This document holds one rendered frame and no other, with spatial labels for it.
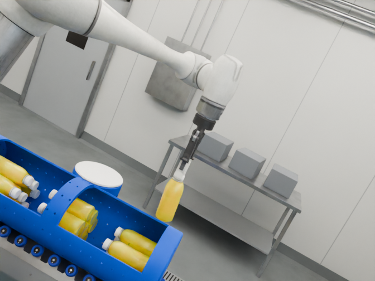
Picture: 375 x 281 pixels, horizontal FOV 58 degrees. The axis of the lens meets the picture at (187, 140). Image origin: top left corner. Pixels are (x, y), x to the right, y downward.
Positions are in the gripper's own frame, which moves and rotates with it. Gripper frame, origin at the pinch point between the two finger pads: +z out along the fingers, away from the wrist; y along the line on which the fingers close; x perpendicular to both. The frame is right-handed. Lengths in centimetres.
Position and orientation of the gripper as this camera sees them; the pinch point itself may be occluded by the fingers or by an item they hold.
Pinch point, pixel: (182, 168)
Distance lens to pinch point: 118.5
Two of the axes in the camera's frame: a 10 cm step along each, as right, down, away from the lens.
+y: 2.1, -1.5, 9.7
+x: -8.9, -4.4, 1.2
